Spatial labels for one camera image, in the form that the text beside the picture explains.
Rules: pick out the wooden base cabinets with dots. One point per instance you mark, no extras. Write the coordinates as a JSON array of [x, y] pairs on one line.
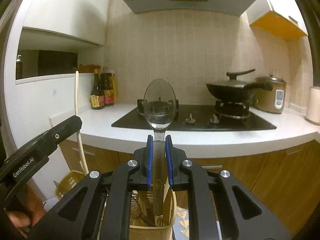
[[262, 170]]

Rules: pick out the dark soy sauce bottle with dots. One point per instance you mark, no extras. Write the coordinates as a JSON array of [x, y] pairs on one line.
[[97, 97]]

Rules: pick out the black gas stove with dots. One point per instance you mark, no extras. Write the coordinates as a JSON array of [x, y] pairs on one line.
[[200, 125]]

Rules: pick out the white wall cabinet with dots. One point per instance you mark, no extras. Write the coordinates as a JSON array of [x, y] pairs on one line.
[[67, 10]]

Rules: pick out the brown cardboard box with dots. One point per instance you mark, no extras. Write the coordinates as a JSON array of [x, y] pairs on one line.
[[87, 68]]

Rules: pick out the wooden chopstick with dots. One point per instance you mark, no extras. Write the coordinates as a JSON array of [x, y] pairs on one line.
[[77, 95]]

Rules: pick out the small dark bottle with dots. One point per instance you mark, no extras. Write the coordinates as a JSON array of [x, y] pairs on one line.
[[19, 67]]

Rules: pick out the beige rice cooker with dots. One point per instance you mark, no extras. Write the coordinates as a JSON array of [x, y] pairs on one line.
[[267, 100]]

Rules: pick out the patterned blue tablecloth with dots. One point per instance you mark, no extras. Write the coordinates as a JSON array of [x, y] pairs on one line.
[[182, 217]]

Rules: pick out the yellow capped sauce bottle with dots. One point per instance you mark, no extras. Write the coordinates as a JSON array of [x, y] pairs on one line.
[[109, 90]]

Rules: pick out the black wok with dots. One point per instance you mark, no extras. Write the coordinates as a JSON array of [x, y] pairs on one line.
[[230, 91]]

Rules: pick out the white electric kettle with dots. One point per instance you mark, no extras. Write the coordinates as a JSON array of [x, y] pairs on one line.
[[313, 105]]

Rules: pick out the large steel spoon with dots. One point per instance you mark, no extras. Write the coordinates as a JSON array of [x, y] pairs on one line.
[[160, 120]]

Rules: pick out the person's left hand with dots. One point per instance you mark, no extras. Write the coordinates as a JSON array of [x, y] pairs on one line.
[[33, 200]]

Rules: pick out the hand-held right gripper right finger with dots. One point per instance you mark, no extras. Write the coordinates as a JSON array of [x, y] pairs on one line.
[[168, 160]]

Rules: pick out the yellow slotted utensil basket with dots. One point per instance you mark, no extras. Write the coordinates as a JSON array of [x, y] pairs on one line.
[[150, 233]]

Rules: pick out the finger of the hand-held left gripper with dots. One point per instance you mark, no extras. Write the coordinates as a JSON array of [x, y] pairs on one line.
[[67, 127]]

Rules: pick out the white kitchen countertop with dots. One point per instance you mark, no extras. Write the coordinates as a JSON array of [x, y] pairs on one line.
[[200, 140]]

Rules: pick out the yellow bottomed wall cabinet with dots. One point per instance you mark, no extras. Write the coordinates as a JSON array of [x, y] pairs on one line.
[[277, 25]]

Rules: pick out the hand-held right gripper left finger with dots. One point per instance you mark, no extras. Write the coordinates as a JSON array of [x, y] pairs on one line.
[[150, 160]]

